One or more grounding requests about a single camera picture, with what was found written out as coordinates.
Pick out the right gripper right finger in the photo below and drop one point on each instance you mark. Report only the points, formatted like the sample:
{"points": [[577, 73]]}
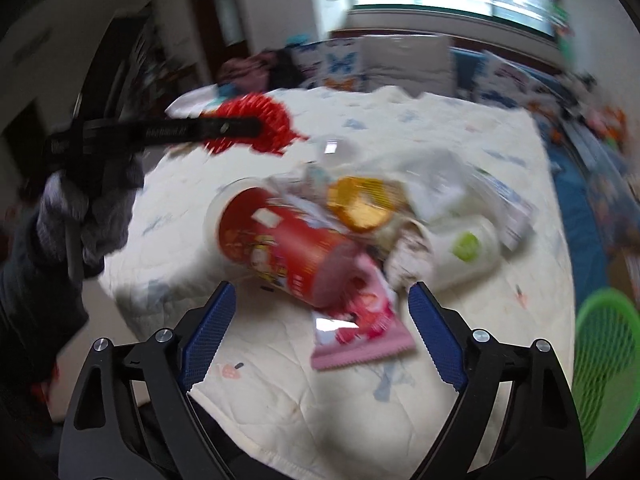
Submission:
{"points": [[540, 436]]}

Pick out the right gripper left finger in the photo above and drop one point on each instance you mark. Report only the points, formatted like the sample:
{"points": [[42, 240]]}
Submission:
{"points": [[130, 416]]}

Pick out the pink strawberry wafer packet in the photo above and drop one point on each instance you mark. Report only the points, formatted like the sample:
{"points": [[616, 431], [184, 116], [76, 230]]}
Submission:
{"points": [[363, 326]]}

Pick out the red snack bag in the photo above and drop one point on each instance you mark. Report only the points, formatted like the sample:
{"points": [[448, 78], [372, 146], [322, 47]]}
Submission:
{"points": [[255, 120]]}

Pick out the red instant noodle cup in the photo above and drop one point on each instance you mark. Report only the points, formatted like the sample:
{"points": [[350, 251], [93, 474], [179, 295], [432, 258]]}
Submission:
{"points": [[251, 227]]}

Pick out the green plastic mesh basket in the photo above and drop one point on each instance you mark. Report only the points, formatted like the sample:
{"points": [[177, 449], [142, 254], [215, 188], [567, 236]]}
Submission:
{"points": [[606, 371]]}

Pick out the blue bed sheet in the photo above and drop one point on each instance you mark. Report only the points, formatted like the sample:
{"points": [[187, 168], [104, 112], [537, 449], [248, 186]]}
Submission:
{"points": [[587, 254]]}

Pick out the pink clothes pile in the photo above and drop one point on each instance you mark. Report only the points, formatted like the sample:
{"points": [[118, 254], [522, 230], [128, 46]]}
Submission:
{"points": [[266, 71]]}

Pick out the butterfly pillow left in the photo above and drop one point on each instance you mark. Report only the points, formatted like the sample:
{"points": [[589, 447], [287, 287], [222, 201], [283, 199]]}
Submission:
{"points": [[334, 63]]}

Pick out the butterfly pillow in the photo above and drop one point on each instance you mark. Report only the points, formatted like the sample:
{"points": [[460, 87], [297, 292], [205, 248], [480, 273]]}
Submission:
{"points": [[497, 82], [334, 63]]}

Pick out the butterfly pillow right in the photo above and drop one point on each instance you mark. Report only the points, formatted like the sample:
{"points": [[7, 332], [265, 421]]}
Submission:
{"points": [[497, 82]]}

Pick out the beige cushion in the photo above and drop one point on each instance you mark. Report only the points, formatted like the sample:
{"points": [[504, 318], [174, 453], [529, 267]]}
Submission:
{"points": [[414, 63]]}

